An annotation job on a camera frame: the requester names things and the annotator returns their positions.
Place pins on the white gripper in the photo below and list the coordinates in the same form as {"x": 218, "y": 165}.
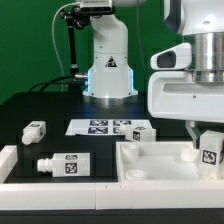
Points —
{"x": 173, "y": 94}

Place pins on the white square tabletop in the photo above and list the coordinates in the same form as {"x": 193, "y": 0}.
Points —
{"x": 158, "y": 161}

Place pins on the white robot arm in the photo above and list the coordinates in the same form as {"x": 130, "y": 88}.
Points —
{"x": 199, "y": 22}

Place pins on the paper sheet with tags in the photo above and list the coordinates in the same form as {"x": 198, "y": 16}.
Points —
{"x": 101, "y": 127}

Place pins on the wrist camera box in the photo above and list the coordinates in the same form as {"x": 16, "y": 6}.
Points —
{"x": 178, "y": 57}

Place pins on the white front fence wall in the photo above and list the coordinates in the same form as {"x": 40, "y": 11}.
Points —
{"x": 101, "y": 196}

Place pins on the white fence wall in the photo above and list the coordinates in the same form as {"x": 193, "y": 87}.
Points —
{"x": 8, "y": 159}
{"x": 101, "y": 196}

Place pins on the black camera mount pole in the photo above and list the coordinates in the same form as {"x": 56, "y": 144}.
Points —
{"x": 75, "y": 20}

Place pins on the white left fence wall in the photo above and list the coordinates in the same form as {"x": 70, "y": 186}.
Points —
{"x": 8, "y": 159}

